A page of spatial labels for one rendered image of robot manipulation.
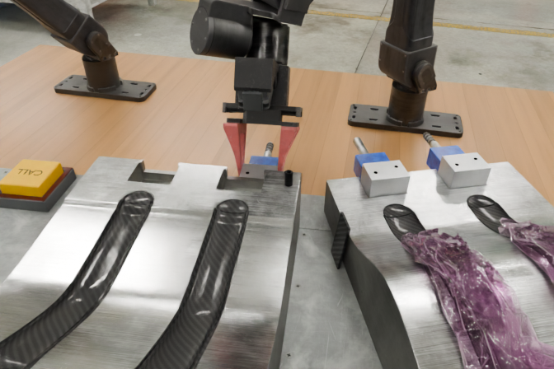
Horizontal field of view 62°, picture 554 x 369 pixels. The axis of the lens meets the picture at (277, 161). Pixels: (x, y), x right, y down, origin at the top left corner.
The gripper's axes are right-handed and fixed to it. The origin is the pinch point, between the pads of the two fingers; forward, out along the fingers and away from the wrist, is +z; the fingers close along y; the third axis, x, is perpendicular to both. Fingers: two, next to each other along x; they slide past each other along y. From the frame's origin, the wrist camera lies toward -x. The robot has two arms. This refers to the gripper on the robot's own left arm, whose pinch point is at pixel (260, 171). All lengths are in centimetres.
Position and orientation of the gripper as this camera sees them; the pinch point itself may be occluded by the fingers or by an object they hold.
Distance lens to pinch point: 62.8
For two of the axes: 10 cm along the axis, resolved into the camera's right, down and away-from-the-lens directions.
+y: 9.9, 0.7, -1.0
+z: -0.6, 9.9, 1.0
